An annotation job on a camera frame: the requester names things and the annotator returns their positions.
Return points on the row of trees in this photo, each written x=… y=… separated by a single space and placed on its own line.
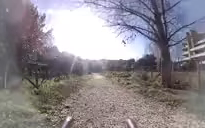
x=130 y=64
x=20 y=50

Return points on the gravel path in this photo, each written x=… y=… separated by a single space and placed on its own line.
x=106 y=103

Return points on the large bare tree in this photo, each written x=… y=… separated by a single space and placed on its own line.
x=163 y=50

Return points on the robot's own part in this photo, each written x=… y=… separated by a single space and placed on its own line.
x=130 y=123
x=67 y=122

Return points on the grass and scrub ground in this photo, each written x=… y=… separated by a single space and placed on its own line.
x=176 y=90
x=20 y=103

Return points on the pole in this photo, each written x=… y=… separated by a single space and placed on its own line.
x=199 y=75

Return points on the building with pale balconies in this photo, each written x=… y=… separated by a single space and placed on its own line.
x=198 y=46

